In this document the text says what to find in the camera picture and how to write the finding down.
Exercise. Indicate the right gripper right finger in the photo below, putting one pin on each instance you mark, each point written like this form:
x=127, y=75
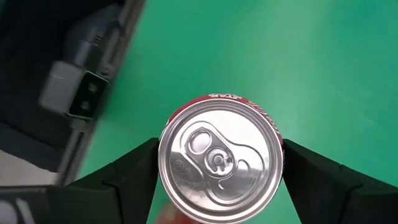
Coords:
x=335, y=196

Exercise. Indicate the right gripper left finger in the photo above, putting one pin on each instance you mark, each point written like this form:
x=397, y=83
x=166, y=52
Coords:
x=109, y=196

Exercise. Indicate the red Coca-Cola Star Wars can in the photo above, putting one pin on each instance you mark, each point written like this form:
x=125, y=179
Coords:
x=217, y=161

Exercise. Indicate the green table mat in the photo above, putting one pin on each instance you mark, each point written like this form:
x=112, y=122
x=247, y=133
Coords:
x=248, y=46

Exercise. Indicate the grey table-level camera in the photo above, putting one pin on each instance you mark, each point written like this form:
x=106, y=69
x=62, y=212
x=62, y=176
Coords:
x=62, y=87

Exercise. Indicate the black metal table frame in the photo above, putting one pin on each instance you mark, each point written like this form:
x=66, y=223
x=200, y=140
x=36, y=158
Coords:
x=130, y=18

